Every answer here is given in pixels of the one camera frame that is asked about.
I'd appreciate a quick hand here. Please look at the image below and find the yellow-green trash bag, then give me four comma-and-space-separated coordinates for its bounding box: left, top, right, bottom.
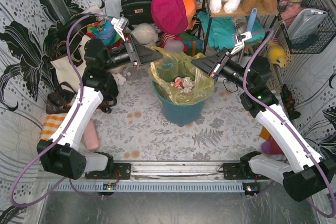
148, 46, 215, 105

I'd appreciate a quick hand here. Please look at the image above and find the teal plastic trash bin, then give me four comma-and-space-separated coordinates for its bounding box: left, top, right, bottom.
152, 81, 205, 127

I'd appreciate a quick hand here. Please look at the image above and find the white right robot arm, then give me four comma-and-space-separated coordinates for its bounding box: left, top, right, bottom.
192, 50, 335, 202

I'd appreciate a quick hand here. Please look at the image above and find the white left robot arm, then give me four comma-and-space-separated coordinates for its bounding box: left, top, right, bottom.
37, 35, 163, 180

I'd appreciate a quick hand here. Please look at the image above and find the crumpled white paper trash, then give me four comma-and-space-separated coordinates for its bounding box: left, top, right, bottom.
170, 77, 195, 94

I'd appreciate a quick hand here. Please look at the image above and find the colourful striped bag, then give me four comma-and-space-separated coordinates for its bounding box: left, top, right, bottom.
87, 19, 120, 47

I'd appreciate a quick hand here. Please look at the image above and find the magenta fabric bag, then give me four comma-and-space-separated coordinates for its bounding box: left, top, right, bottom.
151, 0, 188, 36

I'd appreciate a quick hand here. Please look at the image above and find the cream canvas tote bag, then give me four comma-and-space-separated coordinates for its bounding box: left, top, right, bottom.
50, 34, 91, 95

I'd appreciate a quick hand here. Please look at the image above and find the dark brown leather bag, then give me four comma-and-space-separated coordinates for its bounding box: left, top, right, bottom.
46, 82, 77, 114

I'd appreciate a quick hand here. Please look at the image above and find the white plush lamb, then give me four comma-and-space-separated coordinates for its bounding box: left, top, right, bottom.
131, 23, 159, 49

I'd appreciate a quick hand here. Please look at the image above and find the rainbow striped box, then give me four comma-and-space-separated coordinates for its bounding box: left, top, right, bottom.
180, 33, 203, 57

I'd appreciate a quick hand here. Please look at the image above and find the pink striped plush doll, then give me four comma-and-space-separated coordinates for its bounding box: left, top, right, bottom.
160, 33, 188, 53

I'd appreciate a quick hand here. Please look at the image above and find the teal folded cloth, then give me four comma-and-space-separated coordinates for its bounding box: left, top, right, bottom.
197, 12, 265, 49

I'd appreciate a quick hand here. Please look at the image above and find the black leather handbag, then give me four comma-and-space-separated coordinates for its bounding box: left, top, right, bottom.
120, 0, 154, 30

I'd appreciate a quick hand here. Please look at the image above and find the yellow plush duck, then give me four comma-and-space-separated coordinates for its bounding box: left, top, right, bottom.
267, 37, 286, 68

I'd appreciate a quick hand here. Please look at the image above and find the black metal shelf rack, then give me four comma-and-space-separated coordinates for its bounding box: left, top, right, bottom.
198, 0, 278, 54

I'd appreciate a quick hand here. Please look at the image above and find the black orange toy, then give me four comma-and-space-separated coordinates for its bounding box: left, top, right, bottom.
280, 84, 301, 120

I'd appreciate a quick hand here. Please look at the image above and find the orange plush toy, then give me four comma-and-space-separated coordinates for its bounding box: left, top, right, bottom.
182, 0, 196, 30

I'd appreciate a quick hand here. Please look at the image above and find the silver foil pouch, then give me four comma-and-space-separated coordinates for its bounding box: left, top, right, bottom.
287, 8, 328, 40

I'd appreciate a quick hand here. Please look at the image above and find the pink rolled towel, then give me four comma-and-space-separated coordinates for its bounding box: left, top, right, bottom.
83, 120, 100, 151

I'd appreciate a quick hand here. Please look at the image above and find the orange white checked cloth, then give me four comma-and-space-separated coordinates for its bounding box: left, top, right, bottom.
40, 113, 67, 141

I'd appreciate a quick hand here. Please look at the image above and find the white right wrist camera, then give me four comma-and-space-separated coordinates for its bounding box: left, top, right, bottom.
230, 31, 252, 55

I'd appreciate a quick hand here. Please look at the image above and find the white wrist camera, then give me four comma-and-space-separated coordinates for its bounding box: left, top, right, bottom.
230, 31, 252, 55
111, 17, 129, 41

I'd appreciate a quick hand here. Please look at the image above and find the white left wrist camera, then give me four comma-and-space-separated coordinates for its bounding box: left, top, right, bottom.
111, 17, 129, 41

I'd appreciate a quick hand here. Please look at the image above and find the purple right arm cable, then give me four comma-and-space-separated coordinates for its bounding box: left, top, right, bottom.
243, 29, 336, 218

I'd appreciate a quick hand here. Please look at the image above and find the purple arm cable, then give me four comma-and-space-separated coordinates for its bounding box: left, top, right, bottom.
9, 14, 116, 206
243, 29, 336, 218

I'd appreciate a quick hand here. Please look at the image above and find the blue handled mop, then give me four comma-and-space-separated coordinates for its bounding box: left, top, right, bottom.
238, 8, 258, 64

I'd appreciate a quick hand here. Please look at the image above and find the black wire basket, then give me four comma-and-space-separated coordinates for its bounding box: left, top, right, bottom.
277, 0, 335, 55

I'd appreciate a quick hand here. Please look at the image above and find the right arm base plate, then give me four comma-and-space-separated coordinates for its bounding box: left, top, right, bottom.
222, 162, 268, 180

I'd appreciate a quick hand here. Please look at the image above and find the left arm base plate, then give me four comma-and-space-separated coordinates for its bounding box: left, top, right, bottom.
85, 163, 131, 180

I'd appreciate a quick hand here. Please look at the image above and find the aluminium mounting rail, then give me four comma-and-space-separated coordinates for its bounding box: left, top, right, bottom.
39, 160, 322, 183

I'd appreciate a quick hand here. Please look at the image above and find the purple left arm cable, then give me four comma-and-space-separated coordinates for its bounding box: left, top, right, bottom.
9, 14, 116, 206

